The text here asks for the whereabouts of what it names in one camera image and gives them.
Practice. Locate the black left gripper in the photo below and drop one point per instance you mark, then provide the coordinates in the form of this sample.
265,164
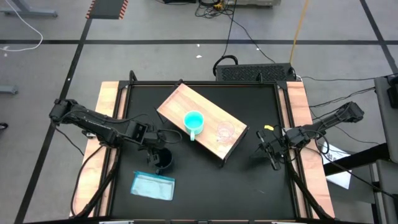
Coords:
154,141

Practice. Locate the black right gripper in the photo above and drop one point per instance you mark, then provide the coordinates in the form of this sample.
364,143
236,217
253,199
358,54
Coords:
273,141

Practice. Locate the dark blue mug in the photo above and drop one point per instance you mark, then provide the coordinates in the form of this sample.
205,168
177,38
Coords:
166,161

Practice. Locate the clear glass cup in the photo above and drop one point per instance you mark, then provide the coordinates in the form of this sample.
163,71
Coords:
225,130

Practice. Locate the teal mug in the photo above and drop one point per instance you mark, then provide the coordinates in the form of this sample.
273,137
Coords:
193,119

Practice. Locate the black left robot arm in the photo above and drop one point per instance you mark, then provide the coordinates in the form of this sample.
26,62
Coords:
90,121

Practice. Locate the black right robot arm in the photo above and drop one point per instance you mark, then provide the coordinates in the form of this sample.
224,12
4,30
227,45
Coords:
335,119

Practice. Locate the yellow tag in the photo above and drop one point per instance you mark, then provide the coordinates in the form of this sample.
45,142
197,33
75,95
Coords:
268,127

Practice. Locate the blue plastic pouch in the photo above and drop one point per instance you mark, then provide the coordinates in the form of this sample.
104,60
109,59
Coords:
152,186

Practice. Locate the wooden board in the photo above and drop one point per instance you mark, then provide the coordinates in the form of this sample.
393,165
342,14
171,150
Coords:
174,105

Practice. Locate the black computer case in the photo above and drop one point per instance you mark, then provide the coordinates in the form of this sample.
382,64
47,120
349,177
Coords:
255,73

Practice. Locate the white paper sheet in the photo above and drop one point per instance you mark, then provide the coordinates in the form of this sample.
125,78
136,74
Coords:
337,180

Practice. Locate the grey side desk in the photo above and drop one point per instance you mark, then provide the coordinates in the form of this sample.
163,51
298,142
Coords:
387,186

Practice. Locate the black mat with orange stripes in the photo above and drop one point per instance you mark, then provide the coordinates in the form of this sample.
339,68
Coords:
107,7

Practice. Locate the grey metal floor leg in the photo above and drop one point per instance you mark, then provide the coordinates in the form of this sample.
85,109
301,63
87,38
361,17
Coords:
28,13

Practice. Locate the black table frame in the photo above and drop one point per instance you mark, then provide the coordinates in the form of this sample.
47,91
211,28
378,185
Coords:
248,83

